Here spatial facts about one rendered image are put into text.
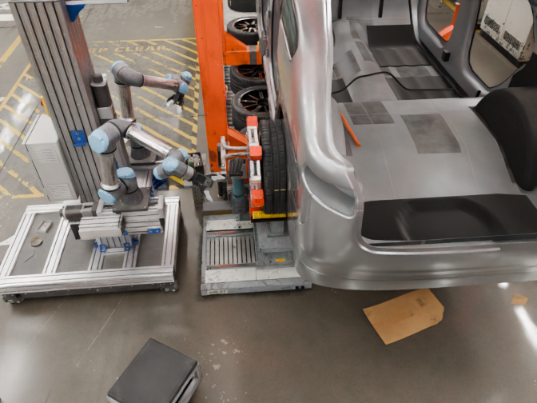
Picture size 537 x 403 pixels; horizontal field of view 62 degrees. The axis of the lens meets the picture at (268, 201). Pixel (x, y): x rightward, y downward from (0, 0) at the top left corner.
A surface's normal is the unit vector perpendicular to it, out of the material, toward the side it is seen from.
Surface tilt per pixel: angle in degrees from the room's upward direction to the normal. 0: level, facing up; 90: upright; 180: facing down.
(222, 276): 0
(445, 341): 0
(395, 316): 1
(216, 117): 90
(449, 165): 22
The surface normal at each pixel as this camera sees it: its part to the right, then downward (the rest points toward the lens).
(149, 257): 0.00, -0.74
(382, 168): 0.04, -0.44
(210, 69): 0.08, 0.67
